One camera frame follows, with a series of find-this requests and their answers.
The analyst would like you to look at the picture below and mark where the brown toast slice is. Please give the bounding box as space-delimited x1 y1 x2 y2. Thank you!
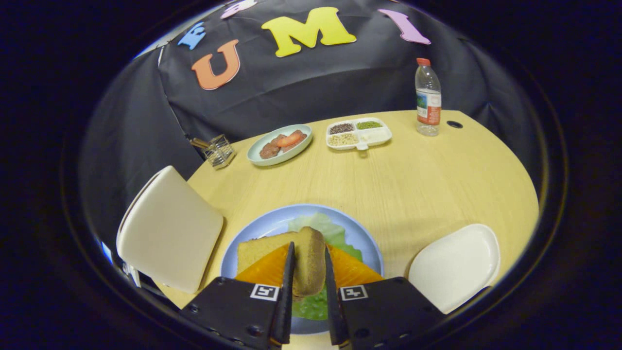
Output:
293 226 327 298

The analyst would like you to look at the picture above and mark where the blue round plate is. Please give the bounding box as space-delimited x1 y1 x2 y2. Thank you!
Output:
220 204 385 335

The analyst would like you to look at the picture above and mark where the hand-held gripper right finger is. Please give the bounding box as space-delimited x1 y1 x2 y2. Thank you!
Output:
325 245 447 350

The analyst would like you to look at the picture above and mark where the tan bread slice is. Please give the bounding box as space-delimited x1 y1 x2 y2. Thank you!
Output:
237 232 292 287

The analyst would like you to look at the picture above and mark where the green lettuce leaf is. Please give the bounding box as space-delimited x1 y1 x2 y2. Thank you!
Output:
288 212 363 321

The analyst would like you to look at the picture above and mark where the pale green plate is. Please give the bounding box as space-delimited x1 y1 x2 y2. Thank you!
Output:
246 124 313 167

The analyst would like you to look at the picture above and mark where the white toaster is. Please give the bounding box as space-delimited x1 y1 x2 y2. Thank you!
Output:
116 165 225 295

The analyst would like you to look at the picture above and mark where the wire mesh holder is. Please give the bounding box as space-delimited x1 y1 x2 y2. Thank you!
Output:
203 134 236 169

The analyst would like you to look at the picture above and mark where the white square plate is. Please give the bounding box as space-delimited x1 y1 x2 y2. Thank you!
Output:
408 224 501 315

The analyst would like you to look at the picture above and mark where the clear plastic bottle red cap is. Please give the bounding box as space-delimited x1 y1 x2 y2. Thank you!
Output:
415 58 442 137

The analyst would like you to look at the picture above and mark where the white divided tray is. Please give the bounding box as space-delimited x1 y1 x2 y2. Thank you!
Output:
326 117 393 158

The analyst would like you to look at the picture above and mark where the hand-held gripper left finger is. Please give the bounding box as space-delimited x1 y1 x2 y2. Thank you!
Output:
179 242 296 350

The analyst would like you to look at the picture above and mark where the brown meat slice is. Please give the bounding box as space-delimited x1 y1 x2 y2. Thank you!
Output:
260 139 283 159
284 130 308 152

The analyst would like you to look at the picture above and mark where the black backdrop cloth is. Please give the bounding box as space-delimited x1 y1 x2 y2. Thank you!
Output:
80 0 542 244

